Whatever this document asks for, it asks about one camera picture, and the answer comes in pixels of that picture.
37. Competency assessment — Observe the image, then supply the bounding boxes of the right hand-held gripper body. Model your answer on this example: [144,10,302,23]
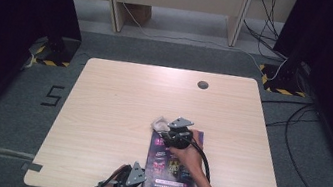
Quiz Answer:
[160,114,197,152]

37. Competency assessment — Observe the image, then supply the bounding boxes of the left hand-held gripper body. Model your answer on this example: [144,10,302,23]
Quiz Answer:
[112,158,150,187]

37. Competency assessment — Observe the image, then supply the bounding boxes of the red magazine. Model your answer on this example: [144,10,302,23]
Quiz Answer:
[141,122,213,187]

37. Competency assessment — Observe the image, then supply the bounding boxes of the person's right hand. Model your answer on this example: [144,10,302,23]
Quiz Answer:
[164,126,211,178]

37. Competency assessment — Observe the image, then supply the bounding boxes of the grey tape piece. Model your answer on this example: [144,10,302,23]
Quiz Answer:
[21,161,44,174]

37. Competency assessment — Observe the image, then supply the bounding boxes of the stand base with hazard tape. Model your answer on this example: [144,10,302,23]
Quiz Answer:
[255,56,312,99]
[29,31,83,71]

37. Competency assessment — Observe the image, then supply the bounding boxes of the brown cardboard box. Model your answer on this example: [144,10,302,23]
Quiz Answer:
[121,1,154,28]

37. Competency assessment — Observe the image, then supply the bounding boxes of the right hand-held gripper black cable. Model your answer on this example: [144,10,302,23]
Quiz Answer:
[184,137,218,185]

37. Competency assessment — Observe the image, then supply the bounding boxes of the grey table cable grommet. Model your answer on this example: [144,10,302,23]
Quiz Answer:
[196,79,210,91]

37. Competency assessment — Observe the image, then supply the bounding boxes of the long white cable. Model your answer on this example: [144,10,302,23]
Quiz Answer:
[101,0,299,85]

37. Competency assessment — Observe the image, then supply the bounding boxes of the short black floor cable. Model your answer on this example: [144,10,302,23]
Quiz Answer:
[265,111,320,135]

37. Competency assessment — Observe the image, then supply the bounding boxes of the bundle of black cables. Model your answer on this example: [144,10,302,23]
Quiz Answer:
[238,0,297,61]

